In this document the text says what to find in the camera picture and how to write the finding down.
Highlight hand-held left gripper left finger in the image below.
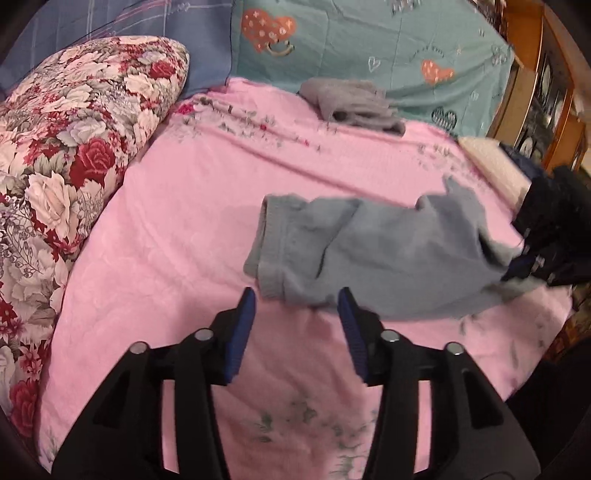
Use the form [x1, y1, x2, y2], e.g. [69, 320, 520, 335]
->
[51, 287, 257, 480]

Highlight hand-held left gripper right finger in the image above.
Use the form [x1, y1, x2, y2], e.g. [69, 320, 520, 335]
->
[337, 286, 541, 480]

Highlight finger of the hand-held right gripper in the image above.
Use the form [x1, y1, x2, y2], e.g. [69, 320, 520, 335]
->
[501, 254, 550, 283]

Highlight grey-blue pants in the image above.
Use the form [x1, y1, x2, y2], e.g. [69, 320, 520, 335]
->
[243, 175, 555, 321]

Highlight dark blue cloth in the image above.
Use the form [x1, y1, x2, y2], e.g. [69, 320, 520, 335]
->
[501, 143, 546, 182]

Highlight cream cloth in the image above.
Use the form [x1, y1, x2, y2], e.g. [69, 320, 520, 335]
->
[457, 136, 532, 204]

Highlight pink floral bed sheet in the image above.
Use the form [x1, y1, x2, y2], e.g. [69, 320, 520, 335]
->
[37, 76, 575, 472]

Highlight wooden cabinet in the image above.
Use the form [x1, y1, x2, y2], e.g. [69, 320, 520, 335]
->
[487, 0, 591, 185]

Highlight folded grey cloth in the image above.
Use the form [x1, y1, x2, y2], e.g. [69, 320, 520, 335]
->
[299, 78, 407, 137]

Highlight red floral pillow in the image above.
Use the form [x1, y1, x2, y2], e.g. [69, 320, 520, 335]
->
[0, 37, 190, 439]

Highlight teal heart-print quilt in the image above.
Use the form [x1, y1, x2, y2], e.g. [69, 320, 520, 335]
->
[231, 0, 515, 139]

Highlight blue plaid pillow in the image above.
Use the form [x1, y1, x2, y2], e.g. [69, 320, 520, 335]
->
[0, 0, 241, 100]

